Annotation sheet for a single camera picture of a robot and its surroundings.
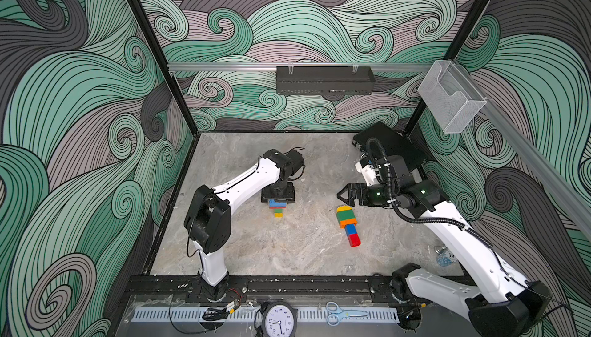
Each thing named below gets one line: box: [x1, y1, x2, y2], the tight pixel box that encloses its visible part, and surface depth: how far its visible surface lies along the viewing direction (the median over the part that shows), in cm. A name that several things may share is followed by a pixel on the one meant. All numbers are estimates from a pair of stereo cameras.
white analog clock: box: [260, 301, 299, 337], surface depth 67 cm
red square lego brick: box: [347, 233, 361, 247], surface depth 84 cm
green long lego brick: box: [336, 209, 356, 224], surface depth 92 cm
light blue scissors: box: [325, 300, 369, 327], surface depth 71 cm
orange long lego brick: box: [339, 218, 358, 229], surface depth 89 cm
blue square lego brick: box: [346, 223, 358, 236], surface depth 87 cm
